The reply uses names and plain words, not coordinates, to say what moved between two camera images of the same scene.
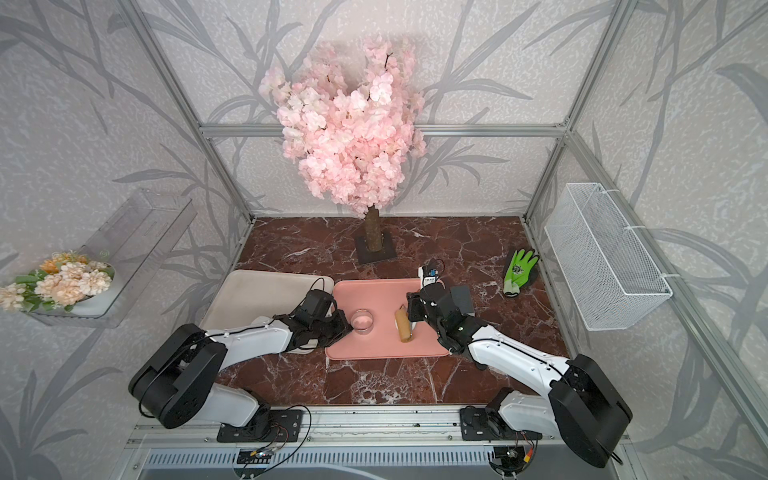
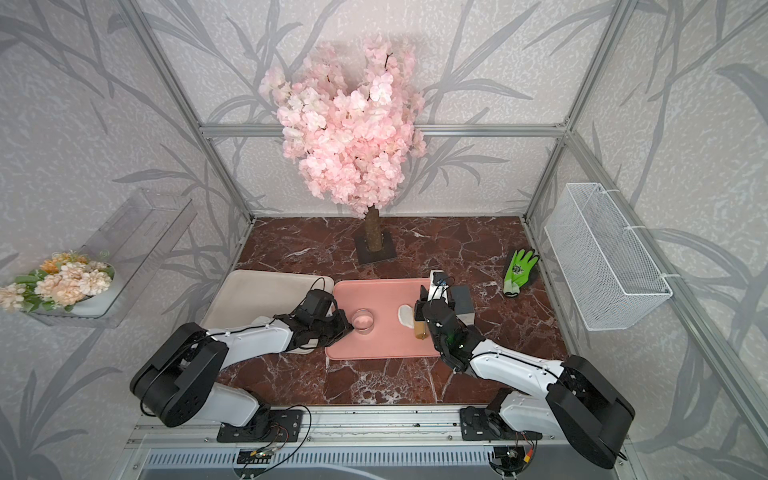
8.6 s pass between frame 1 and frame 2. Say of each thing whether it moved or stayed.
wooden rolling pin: moved
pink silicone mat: stayed
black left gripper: stayed
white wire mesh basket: stayed
